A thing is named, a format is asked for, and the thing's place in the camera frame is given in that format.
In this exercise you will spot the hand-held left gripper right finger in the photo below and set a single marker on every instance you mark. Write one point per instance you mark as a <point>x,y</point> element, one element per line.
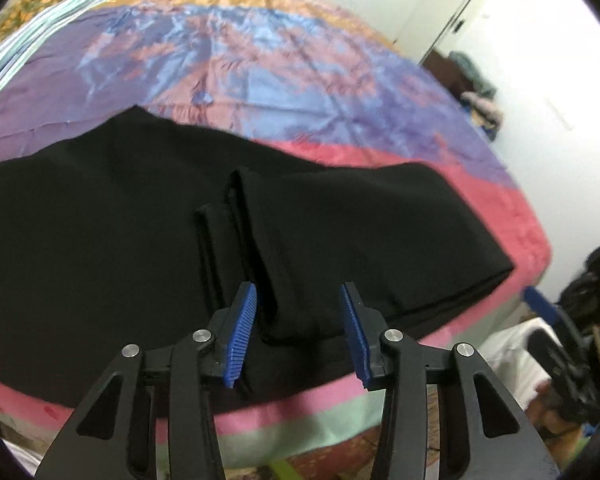
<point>354,330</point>

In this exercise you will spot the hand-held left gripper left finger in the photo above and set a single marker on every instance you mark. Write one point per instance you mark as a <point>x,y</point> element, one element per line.
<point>240,335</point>

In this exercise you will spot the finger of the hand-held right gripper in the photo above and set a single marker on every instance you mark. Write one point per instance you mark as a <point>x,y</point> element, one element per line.
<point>536,301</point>

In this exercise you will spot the black pants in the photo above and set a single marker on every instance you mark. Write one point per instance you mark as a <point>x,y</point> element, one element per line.
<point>105,220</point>

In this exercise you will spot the green box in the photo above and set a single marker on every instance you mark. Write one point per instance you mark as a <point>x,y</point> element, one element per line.
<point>285,471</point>

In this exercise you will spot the pile of colourful clothes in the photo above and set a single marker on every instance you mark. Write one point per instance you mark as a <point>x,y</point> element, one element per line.
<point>485,110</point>

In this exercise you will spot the grey green cloth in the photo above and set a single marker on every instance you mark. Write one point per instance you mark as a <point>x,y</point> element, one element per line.
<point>472,75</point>

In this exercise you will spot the dark wooden dresser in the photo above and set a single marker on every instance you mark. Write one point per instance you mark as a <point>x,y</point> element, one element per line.
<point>437,67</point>

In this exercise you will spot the colourful patchwork blanket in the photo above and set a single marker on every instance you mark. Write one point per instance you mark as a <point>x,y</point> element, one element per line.
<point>280,75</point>

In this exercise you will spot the white door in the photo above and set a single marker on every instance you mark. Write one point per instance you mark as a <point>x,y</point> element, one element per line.
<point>430,15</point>

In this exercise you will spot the blue striped bed sheet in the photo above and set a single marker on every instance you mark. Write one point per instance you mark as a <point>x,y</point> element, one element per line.
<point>30,35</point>

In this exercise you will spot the white wall switch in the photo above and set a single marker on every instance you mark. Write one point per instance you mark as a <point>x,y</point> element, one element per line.
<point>561,114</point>

